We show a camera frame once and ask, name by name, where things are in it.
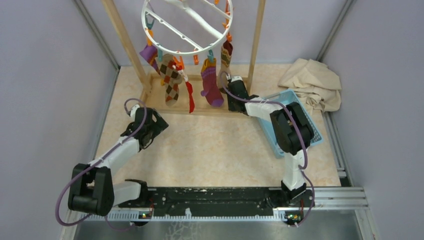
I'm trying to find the wooden hanger stand frame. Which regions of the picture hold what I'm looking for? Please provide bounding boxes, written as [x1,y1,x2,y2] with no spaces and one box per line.
[101,0,267,116]

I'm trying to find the white round clip hanger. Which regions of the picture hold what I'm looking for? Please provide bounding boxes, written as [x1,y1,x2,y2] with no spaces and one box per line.
[141,0,234,57]

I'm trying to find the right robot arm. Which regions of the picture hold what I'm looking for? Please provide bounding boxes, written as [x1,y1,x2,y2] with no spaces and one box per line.
[224,76,314,206]

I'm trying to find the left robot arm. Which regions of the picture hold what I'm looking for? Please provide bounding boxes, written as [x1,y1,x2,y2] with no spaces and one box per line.
[67,104,169,216]

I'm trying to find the purple pink striped sock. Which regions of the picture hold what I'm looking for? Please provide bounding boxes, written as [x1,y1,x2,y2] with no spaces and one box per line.
[200,58,224,108]

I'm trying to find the red santa sock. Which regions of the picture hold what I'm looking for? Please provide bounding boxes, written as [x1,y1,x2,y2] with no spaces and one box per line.
[179,70,195,114]

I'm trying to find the light blue plastic basket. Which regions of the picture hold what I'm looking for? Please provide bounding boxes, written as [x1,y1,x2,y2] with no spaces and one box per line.
[256,88,325,159]

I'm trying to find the argyle beige sock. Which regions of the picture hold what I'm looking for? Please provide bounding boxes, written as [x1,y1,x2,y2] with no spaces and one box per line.
[158,53,183,107]

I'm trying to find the purple yellow hanging sock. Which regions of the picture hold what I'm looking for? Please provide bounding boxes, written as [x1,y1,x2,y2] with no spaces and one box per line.
[139,44,160,74]

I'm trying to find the beige crumpled cloth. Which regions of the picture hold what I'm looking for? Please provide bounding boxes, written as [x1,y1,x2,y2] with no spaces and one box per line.
[278,58,342,114]

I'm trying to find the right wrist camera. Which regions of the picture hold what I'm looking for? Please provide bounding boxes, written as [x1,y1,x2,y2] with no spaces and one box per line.
[228,75,243,83]

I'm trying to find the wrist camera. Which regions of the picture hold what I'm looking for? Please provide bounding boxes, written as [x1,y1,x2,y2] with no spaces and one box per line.
[128,104,140,119]
[228,75,243,83]

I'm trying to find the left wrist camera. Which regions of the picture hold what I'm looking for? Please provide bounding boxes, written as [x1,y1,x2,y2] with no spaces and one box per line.
[128,104,140,119]

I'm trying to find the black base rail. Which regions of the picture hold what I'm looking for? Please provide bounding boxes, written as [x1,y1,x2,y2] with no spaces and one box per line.
[118,187,315,218]

